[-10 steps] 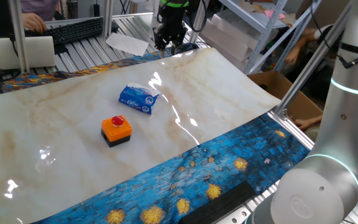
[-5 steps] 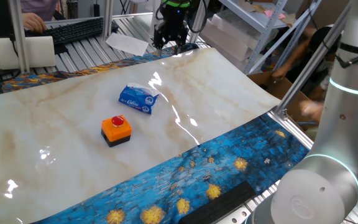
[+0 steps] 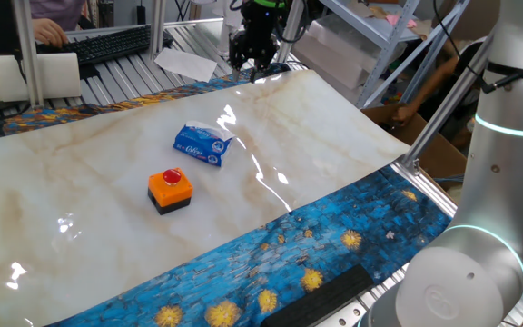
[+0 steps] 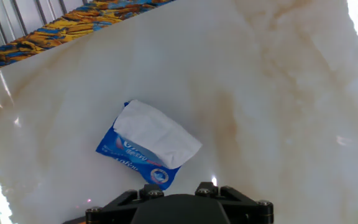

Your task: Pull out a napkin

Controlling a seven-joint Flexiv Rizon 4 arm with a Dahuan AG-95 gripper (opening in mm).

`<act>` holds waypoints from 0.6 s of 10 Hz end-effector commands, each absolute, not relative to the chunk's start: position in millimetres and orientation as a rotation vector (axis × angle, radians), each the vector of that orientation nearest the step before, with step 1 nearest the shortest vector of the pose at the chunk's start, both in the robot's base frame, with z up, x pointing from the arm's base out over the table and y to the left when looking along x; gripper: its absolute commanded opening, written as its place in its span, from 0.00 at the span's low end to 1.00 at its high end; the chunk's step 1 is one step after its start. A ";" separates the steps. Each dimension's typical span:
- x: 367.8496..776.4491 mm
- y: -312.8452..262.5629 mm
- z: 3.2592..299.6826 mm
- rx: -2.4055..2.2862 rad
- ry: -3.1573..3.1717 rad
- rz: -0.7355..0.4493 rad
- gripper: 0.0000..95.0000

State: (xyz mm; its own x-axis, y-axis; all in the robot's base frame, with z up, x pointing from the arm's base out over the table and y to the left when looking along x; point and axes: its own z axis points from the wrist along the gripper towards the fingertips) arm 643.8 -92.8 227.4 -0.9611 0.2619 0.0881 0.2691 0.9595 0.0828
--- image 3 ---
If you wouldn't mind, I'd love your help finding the white paper sheet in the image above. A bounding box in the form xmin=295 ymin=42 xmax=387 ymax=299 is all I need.
xmin=153 ymin=47 xmax=218 ymax=84

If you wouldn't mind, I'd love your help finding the white paper napkin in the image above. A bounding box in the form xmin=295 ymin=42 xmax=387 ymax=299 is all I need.
xmin=184 ymin=120 xmax=236 ymax=143

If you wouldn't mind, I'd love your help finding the starry night print cloth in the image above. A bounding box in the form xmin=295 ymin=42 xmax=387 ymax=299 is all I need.
xmin=0 ymin=63 xmax=452 ymax=327

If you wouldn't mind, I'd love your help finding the colourful toy pile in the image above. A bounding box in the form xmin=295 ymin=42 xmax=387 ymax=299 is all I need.
xmin=380 ymin=89 xmax=403 ymax=106

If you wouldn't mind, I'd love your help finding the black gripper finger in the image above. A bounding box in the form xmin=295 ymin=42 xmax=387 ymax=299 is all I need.
xmin=250 ymin=61 xmax=270 ymax=84
xmin=230 ymin=54 xmax=243 ymax=83

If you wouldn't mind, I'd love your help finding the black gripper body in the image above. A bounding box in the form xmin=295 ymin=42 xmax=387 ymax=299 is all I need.
xmin=229 ymin=3 xmax=286 ymax=65

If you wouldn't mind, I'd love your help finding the grey metal shelf rack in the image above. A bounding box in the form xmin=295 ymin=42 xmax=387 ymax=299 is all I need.
xmin=320 ymin=0 xmax=471 ymax=110

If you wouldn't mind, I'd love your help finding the typing person's hand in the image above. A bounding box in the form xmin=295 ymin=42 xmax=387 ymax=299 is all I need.
xmin=32 ymin=17 xmax=70 ymax=49

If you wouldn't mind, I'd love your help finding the pink paper scrap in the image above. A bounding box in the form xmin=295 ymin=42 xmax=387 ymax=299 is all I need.
xmin=385 ymin=12 xmax=419 ymax=29

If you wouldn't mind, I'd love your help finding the white foam box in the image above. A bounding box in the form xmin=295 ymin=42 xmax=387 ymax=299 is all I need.
xmin=291 ymin=27 xmax=371 ymax=91
xmin=306 ymin=13 xmax=409 ymax=63

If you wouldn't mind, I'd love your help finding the blue tissue pack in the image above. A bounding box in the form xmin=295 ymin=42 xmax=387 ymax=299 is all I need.
xmin=173 ymin=121 xmax=235 ymax=168

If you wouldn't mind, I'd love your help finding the aluminium frame strut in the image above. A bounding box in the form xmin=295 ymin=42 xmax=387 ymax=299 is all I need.
xmin=400 ymin=34 xmax=494 ymax=172

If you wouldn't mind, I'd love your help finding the person in purple shirt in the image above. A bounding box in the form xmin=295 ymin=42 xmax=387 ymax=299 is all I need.
xmin=29 ymin=0 xmax=88 ymax=33

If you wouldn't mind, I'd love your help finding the orange emergency button box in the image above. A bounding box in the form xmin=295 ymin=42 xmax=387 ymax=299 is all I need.
xmin=147 ymin=167 xmax=194 ymax=216

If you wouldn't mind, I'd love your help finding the brown cardboard box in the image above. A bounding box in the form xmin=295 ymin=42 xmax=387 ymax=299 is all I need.
xmin=360 ymin=103 xmax=468 ymax=192

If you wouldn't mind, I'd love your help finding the white flat box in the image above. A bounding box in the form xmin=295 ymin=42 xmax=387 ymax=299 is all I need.
xmin=0 ymin=52 xmax=83 ymax=104

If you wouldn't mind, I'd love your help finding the aluminium frame post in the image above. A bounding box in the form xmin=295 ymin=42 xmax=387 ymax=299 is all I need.
xmin=148 ymin=0 xmax=167 ymax=63
xmin=11 ymin=0 xmax=44 ymax=109

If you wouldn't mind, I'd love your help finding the black foam block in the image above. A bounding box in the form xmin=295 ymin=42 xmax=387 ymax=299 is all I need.
xmin=260 ymin=263 xmax=375 ymax=327

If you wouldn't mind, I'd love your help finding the black computer keyboard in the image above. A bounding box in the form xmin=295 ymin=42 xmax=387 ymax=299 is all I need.
xmin=36 ymin=25 xmax=175 ymax=66

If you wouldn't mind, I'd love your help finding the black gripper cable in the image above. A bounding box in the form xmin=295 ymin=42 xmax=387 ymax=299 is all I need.
xmin=272 ymin=0 xmax=523 ymax=327

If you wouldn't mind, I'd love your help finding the glossy marble pattern sheet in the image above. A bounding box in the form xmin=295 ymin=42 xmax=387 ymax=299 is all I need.
xmin=0 ymin=68 xmax=411 ymax=327

